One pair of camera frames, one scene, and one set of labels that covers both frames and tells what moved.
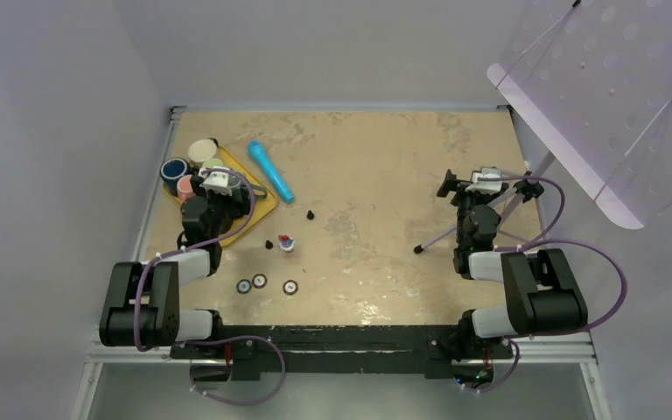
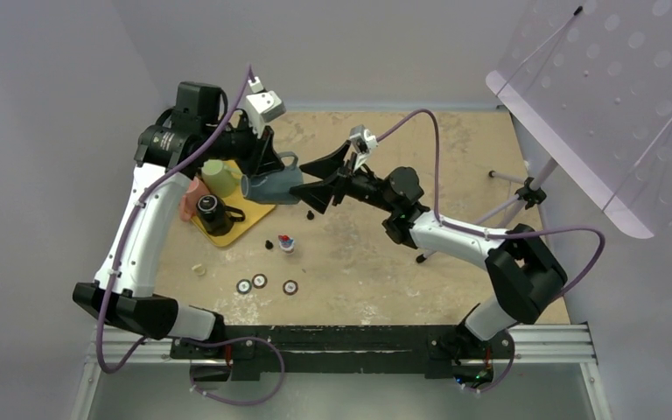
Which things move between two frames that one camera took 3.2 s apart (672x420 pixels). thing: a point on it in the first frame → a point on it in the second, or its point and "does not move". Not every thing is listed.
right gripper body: x=466 y=200 → x=358 y=185
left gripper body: x=221 y=204 → x=241 y=144
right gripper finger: x=450 y=184 → x=325 y=167
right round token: x=290 y=287 does not move
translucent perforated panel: x=616 y=91 does not move
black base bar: x=430 y=349 does not move
